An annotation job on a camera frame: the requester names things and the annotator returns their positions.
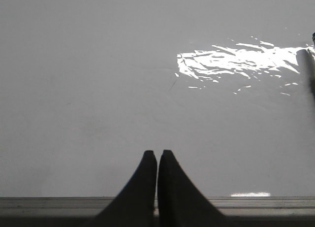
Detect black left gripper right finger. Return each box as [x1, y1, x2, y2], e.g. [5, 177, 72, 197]
[157, 150, 236, 227]

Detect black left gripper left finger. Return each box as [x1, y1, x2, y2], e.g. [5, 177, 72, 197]
[83, 150, 157, 227]

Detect white whiteboard with aluminium frame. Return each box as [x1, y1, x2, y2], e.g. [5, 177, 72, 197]
[0, 0, 315, 217]

